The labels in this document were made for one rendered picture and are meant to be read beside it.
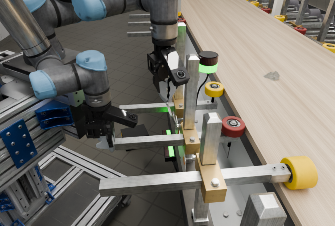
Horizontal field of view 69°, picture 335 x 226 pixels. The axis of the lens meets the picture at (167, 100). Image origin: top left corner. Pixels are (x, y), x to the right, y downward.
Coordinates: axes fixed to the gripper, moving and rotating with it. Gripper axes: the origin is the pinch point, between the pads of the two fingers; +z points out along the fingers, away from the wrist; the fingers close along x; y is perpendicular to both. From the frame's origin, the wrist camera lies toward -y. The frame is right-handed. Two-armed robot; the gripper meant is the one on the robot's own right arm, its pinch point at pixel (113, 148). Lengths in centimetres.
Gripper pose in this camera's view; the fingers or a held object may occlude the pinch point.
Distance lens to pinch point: 89.1
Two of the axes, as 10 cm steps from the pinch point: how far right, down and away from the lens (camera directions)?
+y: -9.9, 0.6, -0.8
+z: 0.0, 8.3, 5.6
